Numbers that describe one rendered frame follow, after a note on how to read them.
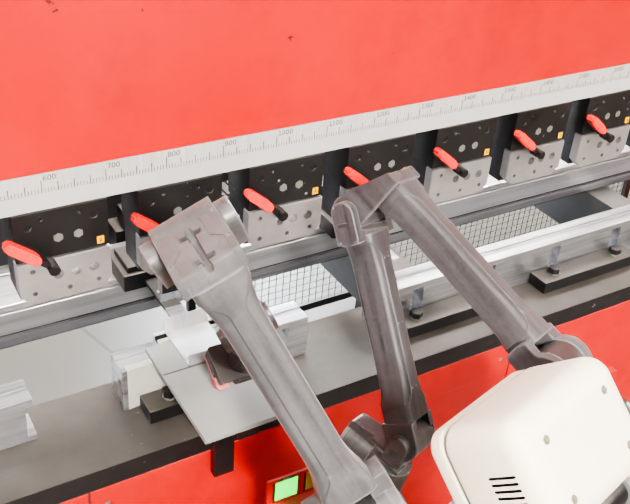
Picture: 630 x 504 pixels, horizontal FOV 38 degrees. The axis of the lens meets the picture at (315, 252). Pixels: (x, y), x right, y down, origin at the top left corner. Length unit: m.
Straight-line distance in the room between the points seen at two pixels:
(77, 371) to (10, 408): 1.56
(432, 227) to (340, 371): 0.57
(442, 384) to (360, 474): 0.99
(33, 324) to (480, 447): 1.09
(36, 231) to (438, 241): 0.61
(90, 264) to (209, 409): 0.31
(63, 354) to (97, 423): 1.56
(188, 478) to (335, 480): 0.77
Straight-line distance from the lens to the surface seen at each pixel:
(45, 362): 3.26
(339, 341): 1.91
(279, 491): 1.69
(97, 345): 3.30
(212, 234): 0.93
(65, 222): 1.46
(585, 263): 2.27
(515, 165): 1.93
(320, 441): 0.99
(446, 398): 2.04
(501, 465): 1.04
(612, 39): 1.99
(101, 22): 1.35
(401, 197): 1.36
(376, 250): 1.41
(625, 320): 2.36
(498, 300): 1.33
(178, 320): 1.72
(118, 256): 1.88
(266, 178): 1.57
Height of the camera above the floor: 2.06
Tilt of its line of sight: 33 degrees down
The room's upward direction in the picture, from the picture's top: 5 degrees clockwise
